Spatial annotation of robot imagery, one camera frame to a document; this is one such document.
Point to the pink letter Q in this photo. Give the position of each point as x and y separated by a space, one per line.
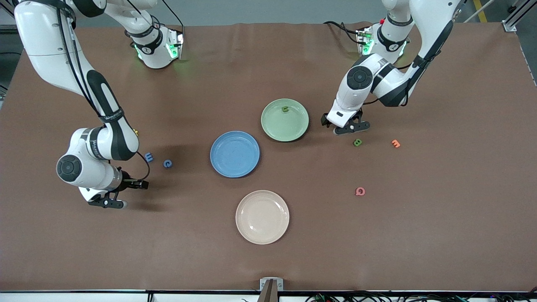
360 191

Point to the aluminium frame profile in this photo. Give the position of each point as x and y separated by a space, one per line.
514 21

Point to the blue letter E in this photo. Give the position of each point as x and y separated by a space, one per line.
149 157

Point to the green plate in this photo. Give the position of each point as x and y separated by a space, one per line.
285 126

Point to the blue plate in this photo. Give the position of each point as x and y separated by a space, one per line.
226 167

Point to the white table frame edge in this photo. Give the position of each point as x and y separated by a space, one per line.
63 297

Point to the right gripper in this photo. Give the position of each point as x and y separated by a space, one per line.
127 183

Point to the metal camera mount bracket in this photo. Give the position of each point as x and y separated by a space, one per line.
271 289

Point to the beige plate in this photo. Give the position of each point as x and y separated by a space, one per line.
262 218

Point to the green letter B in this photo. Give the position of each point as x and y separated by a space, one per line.
357 142

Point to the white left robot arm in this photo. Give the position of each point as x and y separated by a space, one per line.
432 16

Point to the blue letter c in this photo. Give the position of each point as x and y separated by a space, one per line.
167 163

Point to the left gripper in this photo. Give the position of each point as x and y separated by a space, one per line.
324 119

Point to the brown table mat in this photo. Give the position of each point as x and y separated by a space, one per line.
168 251

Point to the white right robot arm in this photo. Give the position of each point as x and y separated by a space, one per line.
46 42

